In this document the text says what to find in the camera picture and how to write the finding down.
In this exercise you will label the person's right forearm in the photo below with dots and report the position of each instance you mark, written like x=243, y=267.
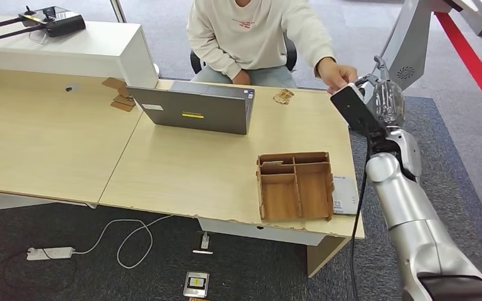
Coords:
x=216, y=62

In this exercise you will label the black office chair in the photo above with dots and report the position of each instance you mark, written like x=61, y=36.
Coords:
x=195, y=62

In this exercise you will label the silver kiosk stand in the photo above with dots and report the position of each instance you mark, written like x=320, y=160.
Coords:
x=407, y=37

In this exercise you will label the wooden desk leg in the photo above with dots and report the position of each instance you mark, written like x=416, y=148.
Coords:
x=322, y=255

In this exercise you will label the pale room key card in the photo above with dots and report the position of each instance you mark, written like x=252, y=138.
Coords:
x=272, y=163

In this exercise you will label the white card reader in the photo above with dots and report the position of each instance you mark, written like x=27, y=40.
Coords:
x=345, y=195

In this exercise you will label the person's right hand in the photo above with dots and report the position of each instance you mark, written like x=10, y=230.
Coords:
x=242, y=78

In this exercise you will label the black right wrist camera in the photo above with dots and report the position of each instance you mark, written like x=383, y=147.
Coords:
x=349, y=108

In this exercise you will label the wooden organizer tray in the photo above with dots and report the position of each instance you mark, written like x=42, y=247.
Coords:
x=280, y=199

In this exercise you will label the white power strip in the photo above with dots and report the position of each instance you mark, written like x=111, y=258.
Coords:
x=49, y=253

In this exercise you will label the black remote controller with antennas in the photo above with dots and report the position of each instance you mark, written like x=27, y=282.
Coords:
x=62, y=23

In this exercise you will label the person's left hand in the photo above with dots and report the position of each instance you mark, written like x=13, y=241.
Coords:
x=332, y=74

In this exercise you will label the person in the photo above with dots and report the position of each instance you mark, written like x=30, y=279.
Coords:
x=257, y=41

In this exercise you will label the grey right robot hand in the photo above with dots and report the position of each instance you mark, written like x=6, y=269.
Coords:
x=388, y=104

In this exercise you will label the white round pole base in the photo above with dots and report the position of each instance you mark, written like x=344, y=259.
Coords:
x=157, y=69

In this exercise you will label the grey laptop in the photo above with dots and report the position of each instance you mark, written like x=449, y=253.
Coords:
x=191, y=112

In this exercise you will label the white reception counter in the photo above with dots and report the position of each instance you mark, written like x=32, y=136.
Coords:
x=79, y=45

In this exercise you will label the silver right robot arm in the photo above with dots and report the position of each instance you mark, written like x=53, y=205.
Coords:
x=407, y=216

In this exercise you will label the brown cardboard piece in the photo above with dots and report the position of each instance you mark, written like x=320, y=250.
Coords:
x=114, y=83
x=123, y=103

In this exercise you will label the person's left forearm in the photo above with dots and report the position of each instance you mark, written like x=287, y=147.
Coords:
x=311, y=45

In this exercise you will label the white under-desk panel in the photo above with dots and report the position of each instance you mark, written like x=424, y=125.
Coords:
x=262, y=233

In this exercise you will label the clear plastic stand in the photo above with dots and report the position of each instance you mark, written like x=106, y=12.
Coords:
x=37, y=38

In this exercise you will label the white plug adapter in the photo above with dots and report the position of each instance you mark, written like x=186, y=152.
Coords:
x=205, y=241

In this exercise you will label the metal pole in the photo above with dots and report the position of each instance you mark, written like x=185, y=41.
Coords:
x=118, y=11

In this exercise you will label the silver box with yellow label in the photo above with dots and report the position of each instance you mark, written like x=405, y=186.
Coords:
x=196, y=284

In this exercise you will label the white desk side panel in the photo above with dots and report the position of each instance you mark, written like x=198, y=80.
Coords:
x=8, y=202

